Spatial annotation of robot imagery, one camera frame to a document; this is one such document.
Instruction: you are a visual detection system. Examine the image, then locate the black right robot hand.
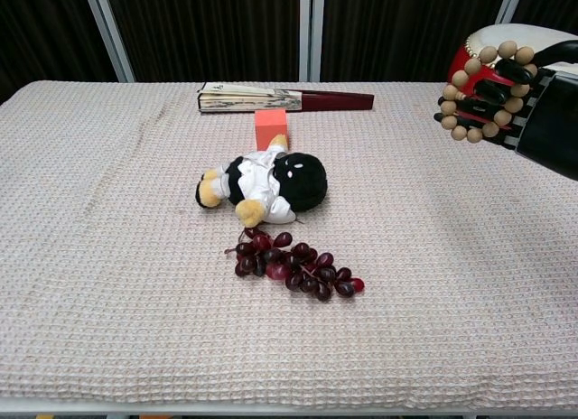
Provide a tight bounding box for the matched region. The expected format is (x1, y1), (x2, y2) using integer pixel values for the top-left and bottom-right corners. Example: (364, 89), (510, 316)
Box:
(433, 39), (578, 182)

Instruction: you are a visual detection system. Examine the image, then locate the wooden bead bracelet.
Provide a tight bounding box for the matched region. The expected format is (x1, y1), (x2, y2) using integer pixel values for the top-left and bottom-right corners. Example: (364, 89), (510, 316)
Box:
(439, 40), (538, 144)

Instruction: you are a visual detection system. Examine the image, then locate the red drum with white skin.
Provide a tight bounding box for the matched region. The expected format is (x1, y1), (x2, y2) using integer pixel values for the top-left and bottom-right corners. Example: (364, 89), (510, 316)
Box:
(446, 23), (578, 108)

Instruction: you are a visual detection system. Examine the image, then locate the plush doll black head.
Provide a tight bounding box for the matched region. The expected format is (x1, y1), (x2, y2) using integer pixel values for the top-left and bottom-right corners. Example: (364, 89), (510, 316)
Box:
(194, 134), (328, 228)

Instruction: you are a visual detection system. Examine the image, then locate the orange foam block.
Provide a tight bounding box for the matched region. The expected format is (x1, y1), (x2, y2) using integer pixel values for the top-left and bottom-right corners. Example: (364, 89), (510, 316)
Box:
(254, 108), (290, 151)

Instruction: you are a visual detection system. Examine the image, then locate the bunch of dark red grapes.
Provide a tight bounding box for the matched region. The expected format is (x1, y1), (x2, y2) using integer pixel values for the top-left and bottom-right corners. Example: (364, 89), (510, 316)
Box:
(223, 227), (366, 303)

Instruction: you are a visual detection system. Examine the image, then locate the beige waffle-weave tablecloth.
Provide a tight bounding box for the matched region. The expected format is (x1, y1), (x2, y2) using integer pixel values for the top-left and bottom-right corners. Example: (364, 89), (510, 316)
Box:
(0, 79), (578, 414)

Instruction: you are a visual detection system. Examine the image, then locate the grey metal frame post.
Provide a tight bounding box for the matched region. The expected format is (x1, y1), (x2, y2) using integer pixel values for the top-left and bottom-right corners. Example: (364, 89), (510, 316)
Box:
(494, 0), (526, 25)
(299, 0), (326, 82)
(81, 0), (135, 83)

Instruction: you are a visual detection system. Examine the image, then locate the folded paper fan red handle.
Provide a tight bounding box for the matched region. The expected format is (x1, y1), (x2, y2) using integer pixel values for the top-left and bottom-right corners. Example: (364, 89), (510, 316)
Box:
(197, 81), (376, 115)

